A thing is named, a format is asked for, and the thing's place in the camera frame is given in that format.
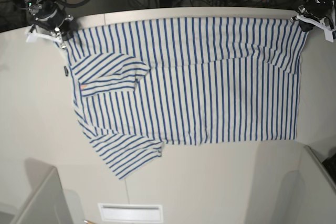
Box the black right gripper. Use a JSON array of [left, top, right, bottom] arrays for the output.
[[24, 0, 78, 40]]

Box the blue white striped T-shirt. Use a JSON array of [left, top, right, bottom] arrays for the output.
[[59, 17, 307, 179]]

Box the black keyboard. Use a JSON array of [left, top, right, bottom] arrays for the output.
[[322, 154, 336, 182]]

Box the right grey partition panel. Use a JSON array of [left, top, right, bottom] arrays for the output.
[[277, 146, 335, 223]]

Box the grey partition panel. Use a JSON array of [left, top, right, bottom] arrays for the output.
[[1, 158, 75, 223], [277, 146, 335, 223]]

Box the left grey partition panel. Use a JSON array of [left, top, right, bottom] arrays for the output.
[[1, 158, 75, 223]]

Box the white table inlay plate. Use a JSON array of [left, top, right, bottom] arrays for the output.
[[98, 203, 164, 223]]

